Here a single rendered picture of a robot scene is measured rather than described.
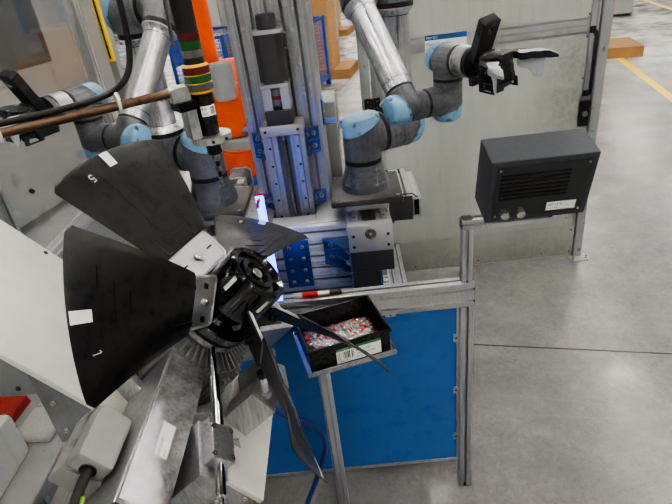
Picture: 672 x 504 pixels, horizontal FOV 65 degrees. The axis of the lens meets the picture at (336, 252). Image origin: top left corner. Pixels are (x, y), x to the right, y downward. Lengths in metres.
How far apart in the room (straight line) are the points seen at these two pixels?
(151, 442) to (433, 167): 2.35
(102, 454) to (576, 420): 1.91
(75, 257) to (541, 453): 1.87
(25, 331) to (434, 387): 1.20
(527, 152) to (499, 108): 1.55
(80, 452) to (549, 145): 1.16
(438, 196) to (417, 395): 1.47
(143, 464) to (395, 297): 0.92
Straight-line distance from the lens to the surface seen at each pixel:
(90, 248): 0.75
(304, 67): 1.78
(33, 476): 1.29
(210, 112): 0.93
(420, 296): 1.52
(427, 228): 3.06
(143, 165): 1.05
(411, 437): 1.92
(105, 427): 0.85
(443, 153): 2.91
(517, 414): 2.36
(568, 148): 1.40
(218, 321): 0.96
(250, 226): 1.24
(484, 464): 2.18
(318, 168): 1.86
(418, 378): 1.73
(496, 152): 1.36
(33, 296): 1.05
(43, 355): 0.98
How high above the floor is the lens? 1.69
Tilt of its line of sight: 29 degrees down
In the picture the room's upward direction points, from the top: 7 degrees counter-clockwise
